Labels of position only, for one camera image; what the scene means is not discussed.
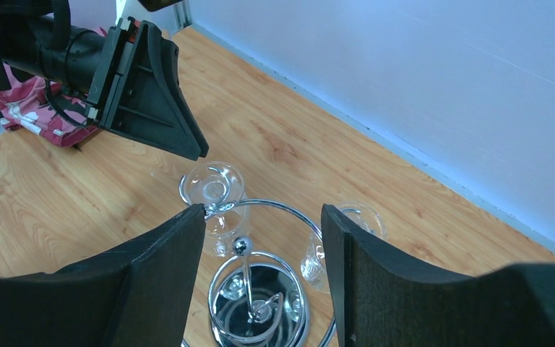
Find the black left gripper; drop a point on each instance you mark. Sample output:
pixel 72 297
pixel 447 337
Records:
pixel 135 91

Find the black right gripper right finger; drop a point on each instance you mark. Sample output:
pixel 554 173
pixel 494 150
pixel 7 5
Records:
pixel 387 297

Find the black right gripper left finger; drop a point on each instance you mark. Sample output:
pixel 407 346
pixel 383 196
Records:
pixel 135 294

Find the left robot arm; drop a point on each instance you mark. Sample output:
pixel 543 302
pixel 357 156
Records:
pixel 37 39

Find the back right wine glass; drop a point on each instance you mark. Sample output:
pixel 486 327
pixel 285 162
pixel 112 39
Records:
pixel 327 256

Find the back left wine glass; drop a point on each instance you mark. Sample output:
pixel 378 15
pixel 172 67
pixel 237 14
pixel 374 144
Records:
pixel 214 184

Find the chrome wine glass rack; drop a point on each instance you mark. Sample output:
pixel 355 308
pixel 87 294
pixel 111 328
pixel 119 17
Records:
pixel 255 298

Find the pink camouflage cloth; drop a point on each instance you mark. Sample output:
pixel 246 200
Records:
pixel 25 105

